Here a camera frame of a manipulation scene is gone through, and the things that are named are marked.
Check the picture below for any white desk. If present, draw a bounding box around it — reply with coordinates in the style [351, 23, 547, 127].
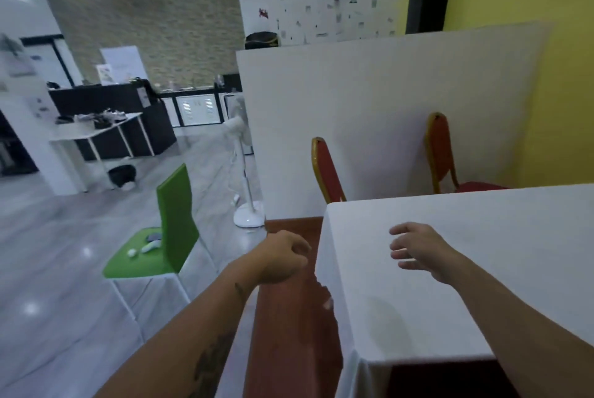
[49, 112, 156, 193]

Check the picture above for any pile of items on desk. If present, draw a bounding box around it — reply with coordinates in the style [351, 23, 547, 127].
[56, 108, 130, 130]

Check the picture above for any white tablecloth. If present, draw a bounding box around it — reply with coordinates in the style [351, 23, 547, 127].
[316, 183, 594, 398]

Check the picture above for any black bag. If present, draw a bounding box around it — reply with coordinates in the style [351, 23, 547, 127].
[244, 31, 282, 50]

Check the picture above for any white partition board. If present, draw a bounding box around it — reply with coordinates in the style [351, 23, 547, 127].
[236, 22, 553, 221]

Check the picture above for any person's right hand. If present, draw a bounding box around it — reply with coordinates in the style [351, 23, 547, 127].
[389, 222, 466, 285]

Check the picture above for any white standing sign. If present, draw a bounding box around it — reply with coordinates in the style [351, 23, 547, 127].
[100, 46, 150, 85]

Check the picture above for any red chair with gold frame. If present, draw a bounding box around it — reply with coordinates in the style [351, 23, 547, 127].
[311, 137, 348, 204]
[425, 112, 511, 195]

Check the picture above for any person's right forearm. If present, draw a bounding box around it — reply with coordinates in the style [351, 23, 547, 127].
[441, 257, 594, 398]

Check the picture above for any white cabinet with louvered doors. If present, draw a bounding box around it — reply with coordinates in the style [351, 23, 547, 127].
[160, 89, 228, 128]

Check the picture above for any white standing fan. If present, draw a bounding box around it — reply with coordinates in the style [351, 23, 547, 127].
[220, 95, 266, 228]

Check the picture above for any white patterned board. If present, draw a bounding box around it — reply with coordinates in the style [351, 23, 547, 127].
[232, 0, 409, 46]

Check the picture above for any black counter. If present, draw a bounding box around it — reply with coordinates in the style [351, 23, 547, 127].
[49, 81, 178, 162]

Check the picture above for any person's left hand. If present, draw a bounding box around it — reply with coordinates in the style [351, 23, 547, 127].
[253, 230, 312, 285]

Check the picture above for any person's left forearm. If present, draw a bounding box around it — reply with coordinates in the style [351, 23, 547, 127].
[95, 251, 266, 398]

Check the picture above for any green chair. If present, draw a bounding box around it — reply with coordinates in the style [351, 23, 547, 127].
[102, 163, 219, 343]

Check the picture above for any black waste bin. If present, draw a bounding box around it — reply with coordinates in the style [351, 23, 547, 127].
[108, 165, 138, 190]

